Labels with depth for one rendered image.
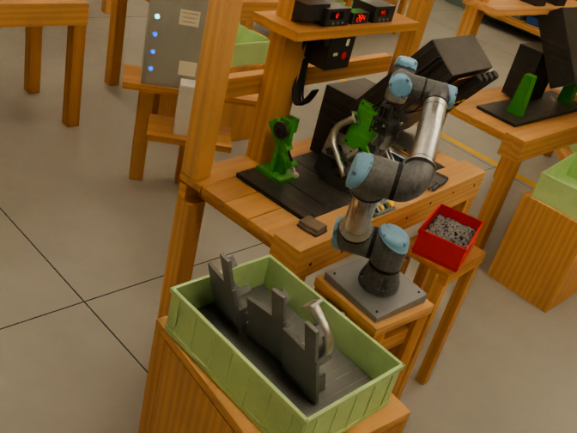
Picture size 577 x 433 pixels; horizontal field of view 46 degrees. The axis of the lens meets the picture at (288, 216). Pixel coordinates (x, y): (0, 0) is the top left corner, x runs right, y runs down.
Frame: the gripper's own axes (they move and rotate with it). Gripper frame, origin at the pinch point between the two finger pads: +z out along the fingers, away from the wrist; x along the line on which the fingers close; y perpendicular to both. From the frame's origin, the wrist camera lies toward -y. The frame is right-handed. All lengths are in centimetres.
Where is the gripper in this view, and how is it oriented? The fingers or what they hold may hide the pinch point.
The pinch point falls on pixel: (381, 150)
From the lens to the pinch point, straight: 253.1
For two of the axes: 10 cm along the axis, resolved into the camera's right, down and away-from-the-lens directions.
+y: -6.6, 2.4, -7.1
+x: 7.2, 4.8, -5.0
